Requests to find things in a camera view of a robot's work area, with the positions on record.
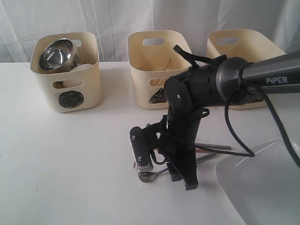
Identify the stainless steel bowl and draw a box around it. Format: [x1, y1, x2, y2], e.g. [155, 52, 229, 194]
[38, 38, 79, 73]

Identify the small steel spoon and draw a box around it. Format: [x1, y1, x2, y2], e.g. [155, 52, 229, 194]
[138, 153, 218, 184]

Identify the white curtain backdrop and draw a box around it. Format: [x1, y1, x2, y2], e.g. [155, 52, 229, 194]
[0, 0, 300, 62]

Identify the cream bin with triangle mark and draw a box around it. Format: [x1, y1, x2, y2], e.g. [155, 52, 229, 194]
[127, 30, 191, 110]

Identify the steel table knife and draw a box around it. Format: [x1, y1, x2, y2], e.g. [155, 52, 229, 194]
[195, 143, 232, 150]

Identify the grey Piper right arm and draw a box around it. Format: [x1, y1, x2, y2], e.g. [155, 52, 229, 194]
[142, 52, 300, 190]

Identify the wooden chopstick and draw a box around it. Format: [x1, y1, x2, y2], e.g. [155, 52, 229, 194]
[195, 148, 209, 153]
[154, 58, 172, 86]

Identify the cream bin with circle mark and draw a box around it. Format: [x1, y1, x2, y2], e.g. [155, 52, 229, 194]
[30, 32, 102, 113]

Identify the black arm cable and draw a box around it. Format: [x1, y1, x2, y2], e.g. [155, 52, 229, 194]
[150, 45, 300, 169]

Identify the white square plate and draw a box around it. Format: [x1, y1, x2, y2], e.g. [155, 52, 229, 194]
[215, 139, 300, 225]

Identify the cream bin with square mark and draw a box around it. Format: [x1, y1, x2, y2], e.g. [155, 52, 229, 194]
[206, 29, 288, 111]

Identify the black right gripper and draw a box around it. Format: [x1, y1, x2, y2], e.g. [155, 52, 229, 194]
[146, 107, 203, 191]

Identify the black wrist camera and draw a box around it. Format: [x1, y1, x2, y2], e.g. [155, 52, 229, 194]
[129, 127, 153, 172]

